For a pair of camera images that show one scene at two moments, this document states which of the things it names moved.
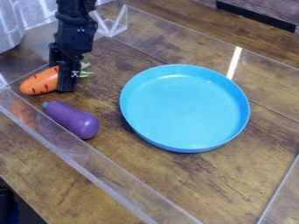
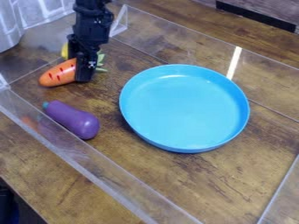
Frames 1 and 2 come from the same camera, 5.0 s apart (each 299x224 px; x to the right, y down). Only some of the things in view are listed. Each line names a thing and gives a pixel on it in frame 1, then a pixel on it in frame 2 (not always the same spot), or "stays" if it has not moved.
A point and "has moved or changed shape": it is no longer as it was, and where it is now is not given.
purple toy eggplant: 81,122 stays
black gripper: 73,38 to 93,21
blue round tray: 190,108 stays
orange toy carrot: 43,81 has moved or changed shape
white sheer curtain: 22,15 stays
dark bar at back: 257,16 stays
